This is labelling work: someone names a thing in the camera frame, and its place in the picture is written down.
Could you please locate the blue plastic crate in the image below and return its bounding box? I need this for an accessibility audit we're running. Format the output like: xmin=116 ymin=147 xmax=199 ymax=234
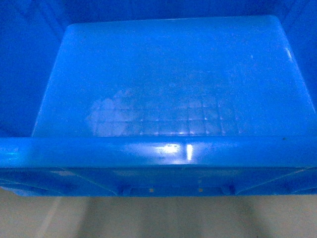
xmin=0 ymin=0 xmax=317 ymax=197

